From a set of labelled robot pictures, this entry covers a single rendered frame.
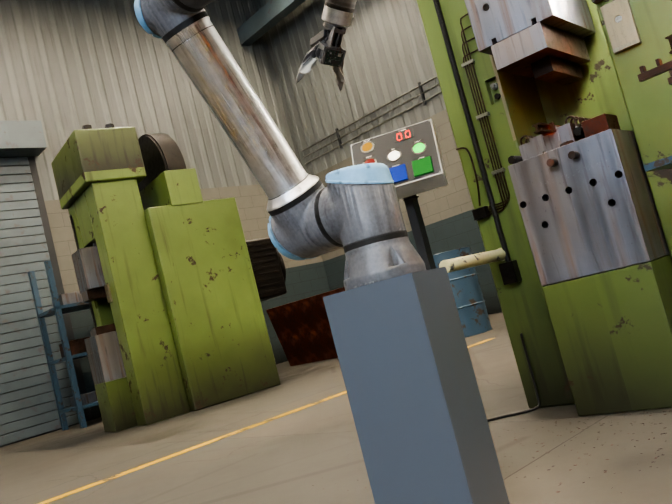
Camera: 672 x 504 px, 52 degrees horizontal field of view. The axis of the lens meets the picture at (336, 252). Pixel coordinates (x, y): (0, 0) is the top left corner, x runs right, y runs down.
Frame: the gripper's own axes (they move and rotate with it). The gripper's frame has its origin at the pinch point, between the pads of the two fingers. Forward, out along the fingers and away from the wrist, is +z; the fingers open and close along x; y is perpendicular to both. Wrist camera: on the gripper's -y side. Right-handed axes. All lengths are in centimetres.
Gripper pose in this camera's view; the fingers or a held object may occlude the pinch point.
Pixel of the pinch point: (317, 86)
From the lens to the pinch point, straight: 227.4
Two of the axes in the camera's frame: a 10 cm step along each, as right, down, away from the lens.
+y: 3.1, 4.7, -8.3
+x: 9.2, 0.8, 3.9
